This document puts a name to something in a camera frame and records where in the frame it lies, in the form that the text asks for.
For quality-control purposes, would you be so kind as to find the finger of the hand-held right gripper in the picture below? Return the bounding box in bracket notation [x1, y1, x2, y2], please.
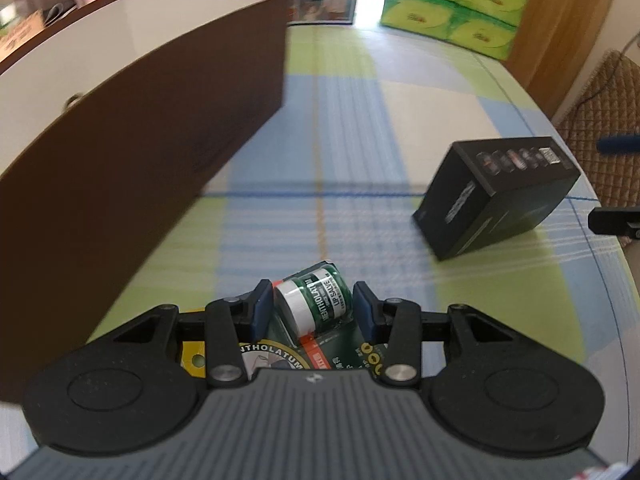
[587, 206, 640, 249]
[597, 133, 640, 154]

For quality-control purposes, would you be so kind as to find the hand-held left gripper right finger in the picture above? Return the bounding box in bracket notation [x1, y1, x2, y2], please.
[352, 282, 543, 388]

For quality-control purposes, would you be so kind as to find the wooden cabinet panel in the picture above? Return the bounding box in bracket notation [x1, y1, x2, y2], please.
[505, 0, 640, 121]

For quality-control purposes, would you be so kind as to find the stack of green tissue packs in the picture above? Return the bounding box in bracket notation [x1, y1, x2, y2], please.
[380, 0, 537, 61]

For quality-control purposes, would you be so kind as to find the black product box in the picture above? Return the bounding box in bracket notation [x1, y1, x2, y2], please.
[412, 135, 582, 261]

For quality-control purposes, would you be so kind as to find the brown storage box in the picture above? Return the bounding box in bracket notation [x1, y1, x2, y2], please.
[0, 0, 291, 403]

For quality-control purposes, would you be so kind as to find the desktop with checked cloth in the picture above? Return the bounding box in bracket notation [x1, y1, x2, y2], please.
[0, 25, 633, 466]

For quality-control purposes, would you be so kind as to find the green lip balm pack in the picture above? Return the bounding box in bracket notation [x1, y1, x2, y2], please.
[180, 260, 396, 378]

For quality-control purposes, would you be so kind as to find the brown quilted cushion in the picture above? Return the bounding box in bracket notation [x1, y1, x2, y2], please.
[552, 50, 640, 251]

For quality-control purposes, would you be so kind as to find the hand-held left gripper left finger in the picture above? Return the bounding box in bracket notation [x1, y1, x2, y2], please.
[87, 280, 276, 388]

